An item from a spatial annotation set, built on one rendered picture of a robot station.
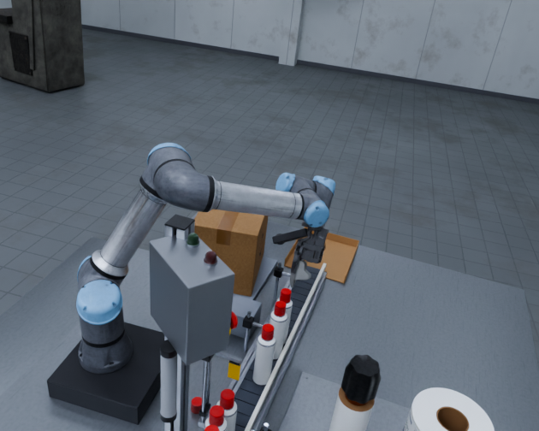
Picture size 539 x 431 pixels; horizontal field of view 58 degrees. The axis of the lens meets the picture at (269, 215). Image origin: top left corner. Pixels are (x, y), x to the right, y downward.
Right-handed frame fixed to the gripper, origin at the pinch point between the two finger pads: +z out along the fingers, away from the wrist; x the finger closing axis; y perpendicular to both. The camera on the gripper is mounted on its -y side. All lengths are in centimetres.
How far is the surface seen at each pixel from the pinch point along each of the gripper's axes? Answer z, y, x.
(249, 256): -3.1, -19.0, 12.0
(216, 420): 28, 0, -51
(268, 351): 17.5, 2.5, -21.7
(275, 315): 9.0, 0.4, -13.2
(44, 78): -113, -434, 365
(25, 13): -178, -455, 331
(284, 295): 3.1, 0.6, -9.2
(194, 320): 3, -3, -72
